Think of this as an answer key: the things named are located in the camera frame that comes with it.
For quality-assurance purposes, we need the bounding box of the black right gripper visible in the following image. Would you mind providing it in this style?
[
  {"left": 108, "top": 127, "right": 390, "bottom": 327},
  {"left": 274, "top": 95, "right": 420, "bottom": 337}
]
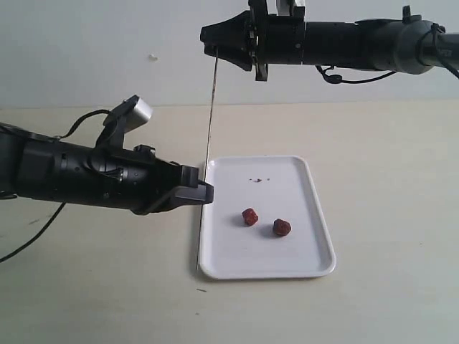
[{"left": 200, "top": 0, "right": 305, "bottom": 82}]

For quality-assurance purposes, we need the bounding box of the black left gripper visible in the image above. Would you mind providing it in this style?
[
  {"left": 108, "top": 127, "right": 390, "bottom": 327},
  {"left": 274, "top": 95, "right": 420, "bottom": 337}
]
[{"left": 89, "top": 145, "right": 214, "bottom": 215}]

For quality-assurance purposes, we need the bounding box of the thin metal skewer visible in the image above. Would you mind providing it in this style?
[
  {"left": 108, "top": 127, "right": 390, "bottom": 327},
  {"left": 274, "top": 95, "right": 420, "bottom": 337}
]
[{"left": 195, "top": 46, "right": 219, "bottom": 270}]

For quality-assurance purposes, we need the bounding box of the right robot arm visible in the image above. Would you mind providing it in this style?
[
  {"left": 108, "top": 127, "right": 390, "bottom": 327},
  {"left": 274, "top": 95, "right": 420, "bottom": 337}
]
[{"left": 200, "top": 1, "right": 458, "bottom": 85}]

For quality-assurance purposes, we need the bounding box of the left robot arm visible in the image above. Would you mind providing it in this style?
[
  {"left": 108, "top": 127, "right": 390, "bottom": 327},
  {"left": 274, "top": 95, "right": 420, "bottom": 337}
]
[{"left": 1, "top": 126, "right": 214, "bottom": 215}]

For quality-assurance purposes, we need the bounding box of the white plastic tray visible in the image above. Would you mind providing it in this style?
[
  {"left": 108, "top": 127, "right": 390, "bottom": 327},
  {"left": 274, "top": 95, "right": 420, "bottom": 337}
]
[{"left": 199, "top": 156, "right": 336, "bottom": 280}]

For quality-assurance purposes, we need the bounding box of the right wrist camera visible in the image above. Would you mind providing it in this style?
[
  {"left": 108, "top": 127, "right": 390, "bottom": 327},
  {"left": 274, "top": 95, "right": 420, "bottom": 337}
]
[{"left": 276, "top": 0, "right": 306, "bottom": 19}]

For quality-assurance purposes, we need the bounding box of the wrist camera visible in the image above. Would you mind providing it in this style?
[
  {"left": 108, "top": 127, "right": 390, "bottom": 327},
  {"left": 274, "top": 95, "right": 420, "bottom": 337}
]
[
  {"left": 276, "top": 0, "right": 306, "bottom": 19},
  {"left": 95, "top": 95, "right": 153, "bottom": 148}
]

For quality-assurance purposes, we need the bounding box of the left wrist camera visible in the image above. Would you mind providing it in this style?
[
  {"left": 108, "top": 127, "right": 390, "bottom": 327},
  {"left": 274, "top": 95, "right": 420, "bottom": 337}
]
[{"left": 95, "top": 95, "right": 153, "bottom": 148}]

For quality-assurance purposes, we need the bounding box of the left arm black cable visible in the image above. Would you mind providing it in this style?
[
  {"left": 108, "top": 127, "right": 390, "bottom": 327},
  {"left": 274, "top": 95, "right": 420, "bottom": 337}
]
[{"left": 0, "top": 109, "right": 112, "bottom": 264}]

